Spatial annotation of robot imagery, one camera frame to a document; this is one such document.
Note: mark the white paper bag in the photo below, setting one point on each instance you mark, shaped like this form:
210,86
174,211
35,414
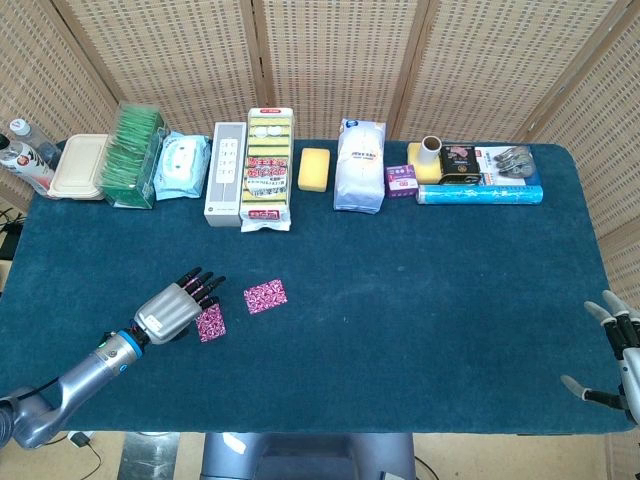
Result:
359,170

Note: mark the wicker folding screen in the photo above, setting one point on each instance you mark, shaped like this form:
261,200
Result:
340,60

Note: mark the power adapter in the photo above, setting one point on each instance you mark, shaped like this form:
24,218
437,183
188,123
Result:
79,440

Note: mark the white labelled drink bottle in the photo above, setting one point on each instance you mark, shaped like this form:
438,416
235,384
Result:
25,167

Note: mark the teal table mat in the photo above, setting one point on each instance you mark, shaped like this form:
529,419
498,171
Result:
350,340

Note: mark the yellow sponge multipack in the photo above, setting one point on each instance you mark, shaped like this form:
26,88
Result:
267,170

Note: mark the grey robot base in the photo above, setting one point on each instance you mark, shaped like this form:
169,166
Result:
310,457

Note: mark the blue cling film roll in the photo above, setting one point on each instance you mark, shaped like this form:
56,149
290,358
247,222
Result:
480,194

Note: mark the green tea bag box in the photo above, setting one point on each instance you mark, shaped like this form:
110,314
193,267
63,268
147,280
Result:
130,155

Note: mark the beige lunch box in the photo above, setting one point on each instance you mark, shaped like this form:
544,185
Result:
77,167

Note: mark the metal floor plate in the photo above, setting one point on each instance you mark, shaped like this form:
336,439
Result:
150,457

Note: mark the pink patterned packet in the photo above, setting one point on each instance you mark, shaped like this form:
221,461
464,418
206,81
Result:
265,297
211,325

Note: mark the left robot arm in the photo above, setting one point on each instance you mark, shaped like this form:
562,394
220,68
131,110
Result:
85,370

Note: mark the clear bottle white cap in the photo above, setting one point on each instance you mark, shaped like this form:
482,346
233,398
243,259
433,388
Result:
30,137

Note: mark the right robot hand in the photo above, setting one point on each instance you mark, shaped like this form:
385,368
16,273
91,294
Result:
631,370

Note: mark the yellow sponge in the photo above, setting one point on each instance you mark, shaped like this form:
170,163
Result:
314,169
425,174

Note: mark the dark metal tin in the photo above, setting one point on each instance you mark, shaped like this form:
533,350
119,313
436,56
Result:
460,165

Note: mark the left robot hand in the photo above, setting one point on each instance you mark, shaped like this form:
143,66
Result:
165,315

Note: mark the light blue wet wipes pack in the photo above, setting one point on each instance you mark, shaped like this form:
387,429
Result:
180,165

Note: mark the white power strip box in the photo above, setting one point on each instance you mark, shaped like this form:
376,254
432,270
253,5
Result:
225,170

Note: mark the small purple box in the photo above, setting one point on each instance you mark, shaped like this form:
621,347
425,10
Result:
401,181

